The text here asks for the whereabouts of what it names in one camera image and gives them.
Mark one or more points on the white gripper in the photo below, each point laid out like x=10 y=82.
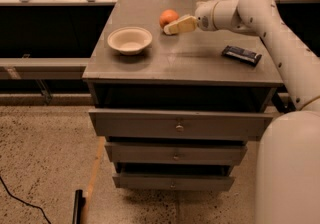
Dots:
x=204 y=18

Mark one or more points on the orange fruit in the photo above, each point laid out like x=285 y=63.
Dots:
x=167 y=17

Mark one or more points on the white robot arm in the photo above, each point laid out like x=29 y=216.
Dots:
x=288 y=158

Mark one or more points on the dark blue rxbar wrapper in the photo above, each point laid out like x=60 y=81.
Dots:
x=243 y=55

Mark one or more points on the white bowl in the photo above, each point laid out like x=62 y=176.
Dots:
x=129 y=40

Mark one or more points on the grey drawer cabinet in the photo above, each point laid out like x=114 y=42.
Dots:
x=186 y=72

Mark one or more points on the top grey drawer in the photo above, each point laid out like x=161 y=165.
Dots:
x=168 y=124

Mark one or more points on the grey drawer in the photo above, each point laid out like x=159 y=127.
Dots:
x=168 y=124
x=172 y=182
x=175 y=153

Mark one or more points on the middle grey drawer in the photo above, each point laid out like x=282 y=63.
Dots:
x=175 y=153

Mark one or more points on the bottom grey drawer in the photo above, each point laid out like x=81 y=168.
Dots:
x=172 y=182

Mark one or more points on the black bar on floor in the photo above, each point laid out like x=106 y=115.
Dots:
x=79 y=202

